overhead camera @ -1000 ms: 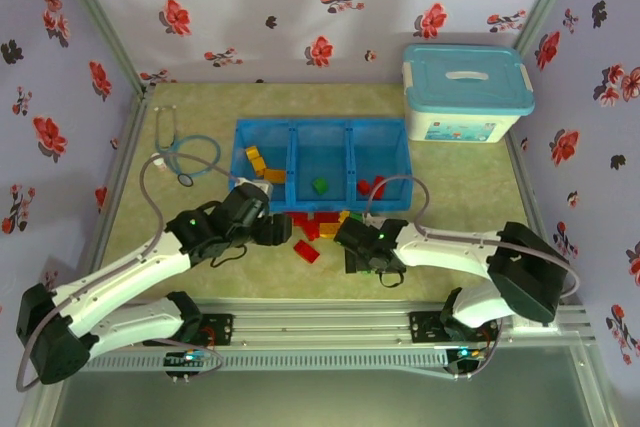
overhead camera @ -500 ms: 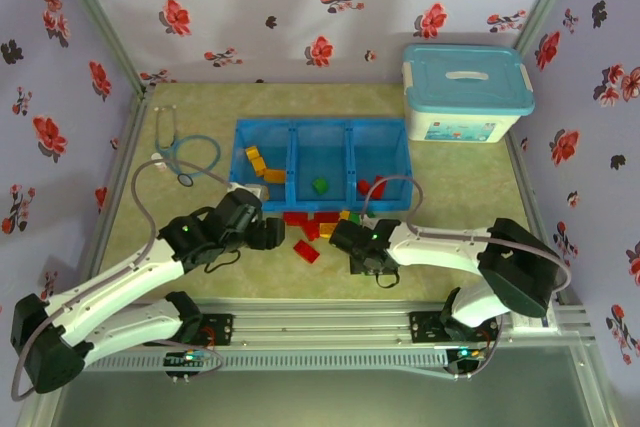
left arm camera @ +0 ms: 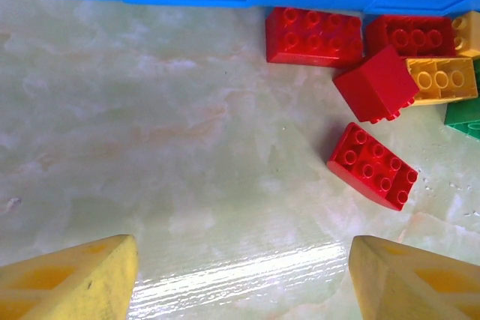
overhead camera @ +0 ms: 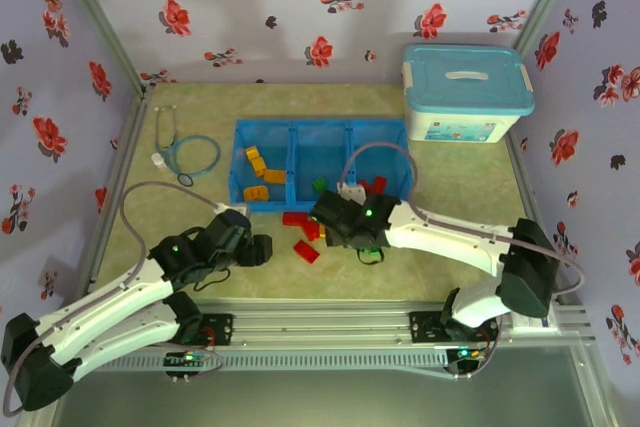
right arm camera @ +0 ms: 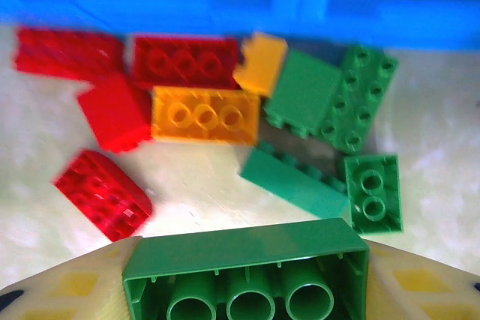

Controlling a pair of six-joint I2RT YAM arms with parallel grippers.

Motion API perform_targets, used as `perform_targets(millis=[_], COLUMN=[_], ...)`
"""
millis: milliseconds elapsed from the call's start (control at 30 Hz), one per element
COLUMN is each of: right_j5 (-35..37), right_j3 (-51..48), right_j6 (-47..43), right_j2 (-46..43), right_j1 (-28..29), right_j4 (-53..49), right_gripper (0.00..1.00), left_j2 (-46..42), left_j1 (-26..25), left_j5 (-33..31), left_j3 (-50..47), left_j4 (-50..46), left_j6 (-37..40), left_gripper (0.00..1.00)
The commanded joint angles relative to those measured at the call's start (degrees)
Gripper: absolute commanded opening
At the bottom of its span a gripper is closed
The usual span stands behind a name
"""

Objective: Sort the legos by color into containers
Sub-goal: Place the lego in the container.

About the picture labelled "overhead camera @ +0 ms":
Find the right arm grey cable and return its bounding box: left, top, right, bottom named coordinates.
left=339, top=140, right=587, bottom=378

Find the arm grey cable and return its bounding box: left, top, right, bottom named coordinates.
left=339, top=140, right=587, bottom=378
left=2, top=181, right=226, bottom=414

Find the long aluminium base rail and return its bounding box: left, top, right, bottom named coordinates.
left=47, top=298, right=599, bottom=348

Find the white printed label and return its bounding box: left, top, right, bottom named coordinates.
left=513, top=315, right=557, bottom=334

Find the grey metal sheet panel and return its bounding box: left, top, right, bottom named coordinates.
left=19, top=346, right=616, bottom=427

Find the left arm grey cable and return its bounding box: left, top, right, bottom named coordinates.
left=2, top=181, right=226, bottom=414

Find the white storage box blue lid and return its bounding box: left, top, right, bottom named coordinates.
left=401, top=43, right=536, bottom=145

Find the aluminium side rail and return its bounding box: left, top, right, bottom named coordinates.
left=503, top=131, right=584, bottom=306
left=74, top=86, right=157, bottom=306

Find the grey slotted cable duct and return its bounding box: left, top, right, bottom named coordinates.
left=67, top=348, right=451, bottom=376

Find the blue three-compartment plastic bin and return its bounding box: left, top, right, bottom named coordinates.
left=228, top=118, right=415, bottom=213

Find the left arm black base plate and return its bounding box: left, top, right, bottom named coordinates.
left=199, top=313, right=235, bottom=348

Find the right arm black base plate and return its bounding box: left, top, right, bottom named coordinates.
left=408, top=310, right=501, bottom=346

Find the blue tube stethoscope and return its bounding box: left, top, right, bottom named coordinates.
left=152, top=105, right=223, bottom=187

